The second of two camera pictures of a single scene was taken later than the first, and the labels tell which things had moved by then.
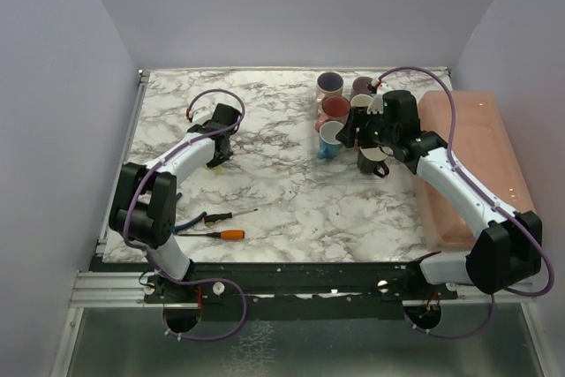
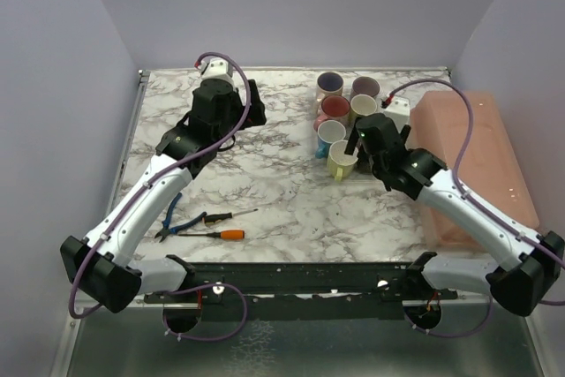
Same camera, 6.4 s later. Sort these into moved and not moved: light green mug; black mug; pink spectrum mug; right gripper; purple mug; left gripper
Moved: left gripper; right gripper
Not moved: light green mug; pink spectrum mug; black mug; purple mug
